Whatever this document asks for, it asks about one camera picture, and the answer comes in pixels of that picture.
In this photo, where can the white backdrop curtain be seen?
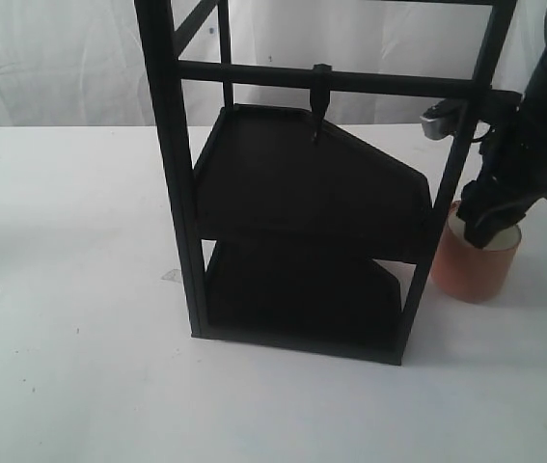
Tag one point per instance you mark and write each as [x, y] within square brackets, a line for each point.
[81, 62]

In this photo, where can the clear tape piece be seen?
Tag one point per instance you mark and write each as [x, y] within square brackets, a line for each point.
[174, 275]

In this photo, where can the black two-tier shelf rack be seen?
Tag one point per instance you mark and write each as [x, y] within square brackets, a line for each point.
[320, 248]

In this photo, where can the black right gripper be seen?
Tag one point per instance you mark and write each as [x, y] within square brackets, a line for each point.
[513, 174]

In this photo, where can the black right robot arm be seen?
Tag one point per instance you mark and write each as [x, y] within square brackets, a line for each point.
[513, 175]

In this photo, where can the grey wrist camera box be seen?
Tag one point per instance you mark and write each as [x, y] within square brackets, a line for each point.
[441, 119]

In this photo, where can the orange cup white inside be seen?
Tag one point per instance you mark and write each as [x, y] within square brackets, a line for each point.
[467, 273]

